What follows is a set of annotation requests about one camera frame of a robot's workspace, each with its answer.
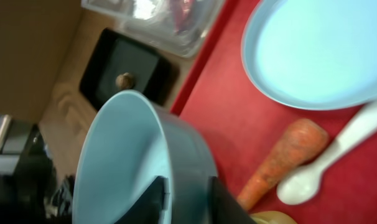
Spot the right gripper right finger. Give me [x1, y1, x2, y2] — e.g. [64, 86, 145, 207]
[208, 176, 256, 224]

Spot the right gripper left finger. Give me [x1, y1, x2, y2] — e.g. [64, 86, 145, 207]
[115, 176, 167, 224]

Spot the small light blue bowl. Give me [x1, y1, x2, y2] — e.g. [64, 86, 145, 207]
[72, 90, 218, 223]

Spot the brown walnut shell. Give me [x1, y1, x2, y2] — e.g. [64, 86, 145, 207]
[115, 73, 135, 91]

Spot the white tissue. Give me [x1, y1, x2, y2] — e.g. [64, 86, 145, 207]
[133, 0, 164, 20]

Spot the red snack wrapper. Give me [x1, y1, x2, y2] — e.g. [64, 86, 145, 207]
[169, 0, 195, 33]

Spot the yellow plastic cup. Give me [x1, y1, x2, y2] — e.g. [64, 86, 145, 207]
[250, 211, 297, 224]

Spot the white plastic spoon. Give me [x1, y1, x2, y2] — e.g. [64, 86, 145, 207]
[276, 100, 377, 205]

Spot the red serving tray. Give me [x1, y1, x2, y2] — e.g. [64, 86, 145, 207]
[172, 0, 377, 223]

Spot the orange carrot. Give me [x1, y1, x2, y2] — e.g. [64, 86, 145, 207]
[237, 119, 329, 211]

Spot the black plastic tray bin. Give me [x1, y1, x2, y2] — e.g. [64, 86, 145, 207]
[79, 28, 178, 111]

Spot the large light blue plate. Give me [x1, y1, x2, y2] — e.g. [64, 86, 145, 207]
[241, 0, 377, 111]

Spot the clear plastic bin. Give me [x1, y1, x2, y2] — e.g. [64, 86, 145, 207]
[81, 0, 225, 58]

